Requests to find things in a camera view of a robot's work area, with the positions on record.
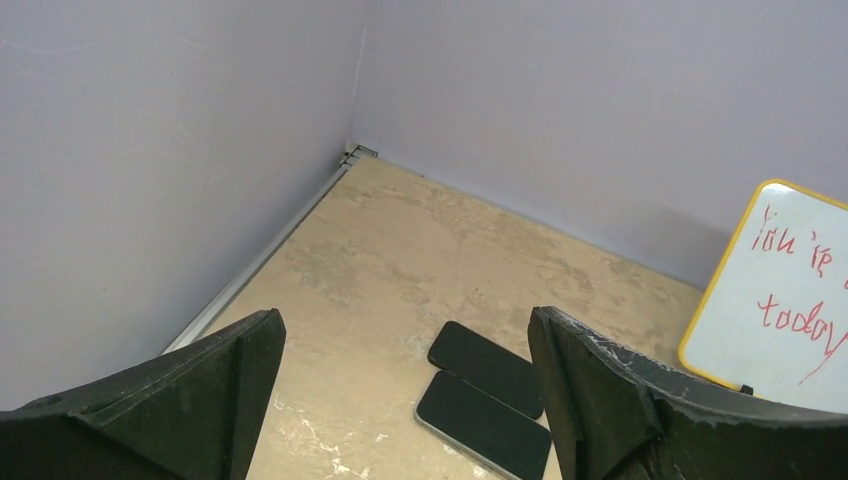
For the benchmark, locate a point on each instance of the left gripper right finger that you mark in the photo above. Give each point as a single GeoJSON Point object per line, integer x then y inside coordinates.
{"type": "Point", "coordinates": [615, 413]}

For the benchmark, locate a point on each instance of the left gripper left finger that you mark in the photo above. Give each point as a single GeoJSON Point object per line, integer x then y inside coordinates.
{"type": "Point", "coordinates": [194, 413]}

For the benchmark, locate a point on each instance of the black phone without case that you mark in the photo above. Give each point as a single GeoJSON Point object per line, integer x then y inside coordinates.
{"type": "Point", "coordinates": [484, 428]}

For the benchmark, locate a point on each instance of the white board yellow frame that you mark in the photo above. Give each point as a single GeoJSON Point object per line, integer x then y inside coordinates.
{"type": "Point", "coordinates": [774, 314]}

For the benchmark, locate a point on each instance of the aluminium frame rail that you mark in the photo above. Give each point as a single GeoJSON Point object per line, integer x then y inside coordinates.
{"type": "Point", "coordinates": [213, 309]}

